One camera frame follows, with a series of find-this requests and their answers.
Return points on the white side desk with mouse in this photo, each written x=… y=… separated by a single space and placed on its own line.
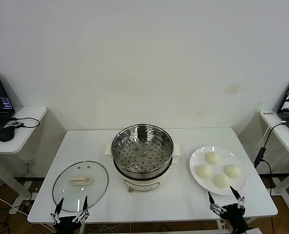
x=25 y=136

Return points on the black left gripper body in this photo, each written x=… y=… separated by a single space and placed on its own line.
x=66 y=224

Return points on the perforated steel steamer basket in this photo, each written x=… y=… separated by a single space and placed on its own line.
x=124 y=156

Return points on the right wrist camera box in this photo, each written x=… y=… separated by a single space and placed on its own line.
x=252 y=230

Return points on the white steamed baozi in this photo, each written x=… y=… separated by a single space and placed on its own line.
x=232 y=170
x=203 y=170
x=212 y=158
x=221 y=180

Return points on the cream electric cooker pot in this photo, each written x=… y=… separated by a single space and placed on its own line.
x=141 y=184

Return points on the small black usb hub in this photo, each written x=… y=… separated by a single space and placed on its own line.
x=16 y=123

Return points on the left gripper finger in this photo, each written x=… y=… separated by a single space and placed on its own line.
x=59 y=206
x=85 y=204

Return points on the small printed desk label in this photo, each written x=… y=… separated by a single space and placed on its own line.
x=268 y=113

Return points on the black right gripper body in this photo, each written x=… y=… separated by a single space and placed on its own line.
x=232 y=213

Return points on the round white plate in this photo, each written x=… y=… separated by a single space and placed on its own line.
x=200 y=156

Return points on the white side desk with label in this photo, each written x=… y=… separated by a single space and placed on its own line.
x=288 y=143

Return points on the white wall socket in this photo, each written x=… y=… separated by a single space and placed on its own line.
x=28 y=162

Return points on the black computer mouse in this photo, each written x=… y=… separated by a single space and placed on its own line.
x=6 y=134

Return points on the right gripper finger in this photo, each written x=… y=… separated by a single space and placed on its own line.
x=235 y=193
x=211 y=200

